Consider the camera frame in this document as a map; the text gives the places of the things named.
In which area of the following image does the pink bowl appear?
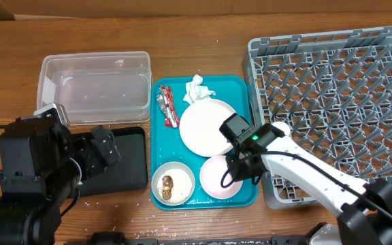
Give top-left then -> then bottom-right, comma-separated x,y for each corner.
199,155 -> 242,199

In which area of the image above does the cream paper cup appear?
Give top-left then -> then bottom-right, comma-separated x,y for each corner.
272,121 -> 291,137

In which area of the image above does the large white plate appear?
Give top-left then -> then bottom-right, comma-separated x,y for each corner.
179,99 -> 235,157

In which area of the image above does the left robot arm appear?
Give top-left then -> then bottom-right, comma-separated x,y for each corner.
0,118 -> 120,244

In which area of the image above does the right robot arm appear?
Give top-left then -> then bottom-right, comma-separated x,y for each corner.
219,114 -> 392,245

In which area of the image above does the black plastic bin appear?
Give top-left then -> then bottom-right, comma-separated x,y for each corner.
73,127 -> 148,197

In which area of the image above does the teal plastic tray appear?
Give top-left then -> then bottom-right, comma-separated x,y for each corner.
150,75 -> 258,210

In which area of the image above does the grey bowl with rice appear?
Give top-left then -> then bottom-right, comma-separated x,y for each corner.
151,161 -> 195,206

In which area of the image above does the clear plastic bin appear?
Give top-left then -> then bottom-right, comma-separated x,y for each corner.
36,51 -> 152,125

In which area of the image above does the brown food piece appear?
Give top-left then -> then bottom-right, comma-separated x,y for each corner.
162,176 -> 174,200

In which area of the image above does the crumpled white tissue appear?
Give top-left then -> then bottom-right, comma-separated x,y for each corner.
183,74 -> 216,105

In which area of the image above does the red foil wrapper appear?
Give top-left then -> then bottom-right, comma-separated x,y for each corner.
157,85 -> 180,128

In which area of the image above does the grey dish rack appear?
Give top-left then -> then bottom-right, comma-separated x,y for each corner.
242,25 -> 392,210

